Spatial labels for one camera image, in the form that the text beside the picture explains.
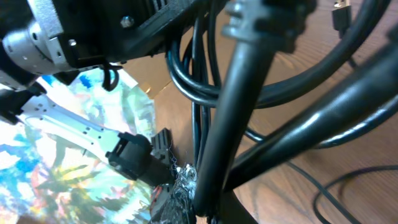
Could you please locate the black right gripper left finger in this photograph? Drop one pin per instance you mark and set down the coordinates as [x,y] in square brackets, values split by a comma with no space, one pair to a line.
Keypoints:
[173,203]

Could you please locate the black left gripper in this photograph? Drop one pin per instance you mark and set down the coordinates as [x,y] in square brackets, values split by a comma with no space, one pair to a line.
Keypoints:
[69,35]

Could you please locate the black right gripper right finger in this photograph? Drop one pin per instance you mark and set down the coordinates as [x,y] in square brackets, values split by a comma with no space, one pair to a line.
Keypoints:
[231,211]

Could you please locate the cardboard panel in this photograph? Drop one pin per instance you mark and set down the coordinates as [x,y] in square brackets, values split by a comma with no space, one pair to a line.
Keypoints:
[150,72]

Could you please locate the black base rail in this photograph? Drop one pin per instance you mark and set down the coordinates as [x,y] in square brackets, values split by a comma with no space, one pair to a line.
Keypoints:
[162,150]

